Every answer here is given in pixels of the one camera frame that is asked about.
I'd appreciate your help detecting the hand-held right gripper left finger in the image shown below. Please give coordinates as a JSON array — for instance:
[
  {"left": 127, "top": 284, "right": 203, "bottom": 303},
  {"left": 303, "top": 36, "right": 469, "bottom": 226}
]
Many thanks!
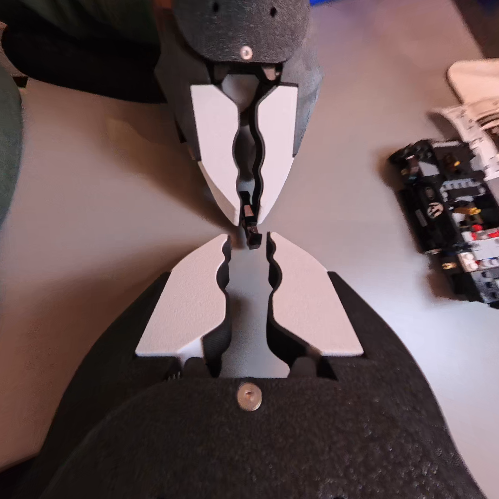
[{"left": 135, "top": 234, "right": 233, "bottom": 360}]

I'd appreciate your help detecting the white tray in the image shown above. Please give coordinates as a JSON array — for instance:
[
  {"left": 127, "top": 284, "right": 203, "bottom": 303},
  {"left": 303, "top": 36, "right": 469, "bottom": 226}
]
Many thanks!
[{"left": 445, "top": 58, "right": 499, "bottom": 103}]

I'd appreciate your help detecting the black lego car model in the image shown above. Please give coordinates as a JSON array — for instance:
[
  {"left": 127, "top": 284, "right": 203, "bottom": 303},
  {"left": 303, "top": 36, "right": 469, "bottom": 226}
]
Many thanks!
[{"left": 388, "top": 138, "right": 499, "bottom": 307}]

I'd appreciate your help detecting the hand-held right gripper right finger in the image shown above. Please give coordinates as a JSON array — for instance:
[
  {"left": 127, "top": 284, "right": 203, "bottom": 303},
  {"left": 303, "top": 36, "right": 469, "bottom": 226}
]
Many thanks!
[{"left": 266, "top": 232, "right": 365, "bottom": 360}]

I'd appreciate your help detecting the white sticker sheet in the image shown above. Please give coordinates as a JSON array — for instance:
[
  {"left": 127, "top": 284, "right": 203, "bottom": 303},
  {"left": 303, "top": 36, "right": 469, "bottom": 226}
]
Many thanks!
[{"left": 431, "top": 99, "right": 499, "bottom": 153}]

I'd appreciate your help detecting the long black lego plate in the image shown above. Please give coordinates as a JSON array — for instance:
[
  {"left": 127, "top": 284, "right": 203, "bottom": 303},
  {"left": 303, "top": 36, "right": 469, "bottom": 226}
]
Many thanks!
[{"left": 238, "top": 190, "right": 262, "bottom": 251}]

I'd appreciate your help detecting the black mesh pad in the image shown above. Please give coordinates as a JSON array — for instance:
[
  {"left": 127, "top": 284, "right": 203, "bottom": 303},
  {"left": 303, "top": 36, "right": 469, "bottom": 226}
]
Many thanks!
[{"left": 0, "top": 22, "right": 170, "bottom": 103}]

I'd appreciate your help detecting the person's green sweatshirt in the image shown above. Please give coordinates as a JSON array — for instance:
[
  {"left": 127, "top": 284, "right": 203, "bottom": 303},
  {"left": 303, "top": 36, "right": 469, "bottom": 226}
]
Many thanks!
[{"left": 0, "top": 65, "right": 25, "bottom": 228}]

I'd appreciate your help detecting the person's left forearm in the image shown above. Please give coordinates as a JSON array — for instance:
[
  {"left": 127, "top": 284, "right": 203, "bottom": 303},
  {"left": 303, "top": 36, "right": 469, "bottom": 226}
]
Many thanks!
[{"left": 12, "top": 0, "right": 174, "bottom": 44}]

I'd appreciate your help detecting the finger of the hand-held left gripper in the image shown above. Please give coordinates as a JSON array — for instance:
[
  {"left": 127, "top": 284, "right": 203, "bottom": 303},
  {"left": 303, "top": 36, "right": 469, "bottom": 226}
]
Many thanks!
[
  {"left": 253, "top": 81, "right": 300, "bottom": 227},
  {"left": 190, "top": 82, "right": 245, "bottom": 226}
]

